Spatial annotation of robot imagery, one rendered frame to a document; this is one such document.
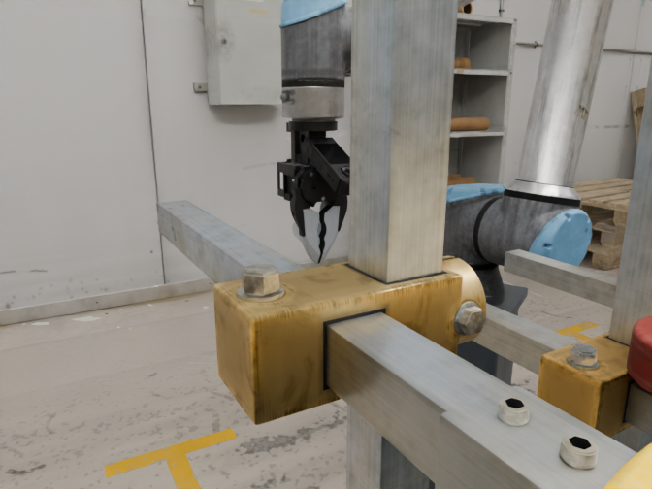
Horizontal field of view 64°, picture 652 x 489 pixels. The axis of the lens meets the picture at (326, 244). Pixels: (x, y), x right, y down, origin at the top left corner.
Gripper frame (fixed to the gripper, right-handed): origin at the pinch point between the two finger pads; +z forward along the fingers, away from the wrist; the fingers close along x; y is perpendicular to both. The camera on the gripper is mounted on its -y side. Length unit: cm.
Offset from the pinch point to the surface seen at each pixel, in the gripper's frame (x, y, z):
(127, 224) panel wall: -9, 218, 39
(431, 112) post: 22, -47, -22
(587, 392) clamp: 5.9, -47.3, -3.0
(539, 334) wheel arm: 0.9, -39.5, -3.1
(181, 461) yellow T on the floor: 6, 74, 83
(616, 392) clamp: 4.0, -48.2, -2.9
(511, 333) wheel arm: 2.2, -37.6, -2.8
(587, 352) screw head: 4.8, -46.2, -5.3
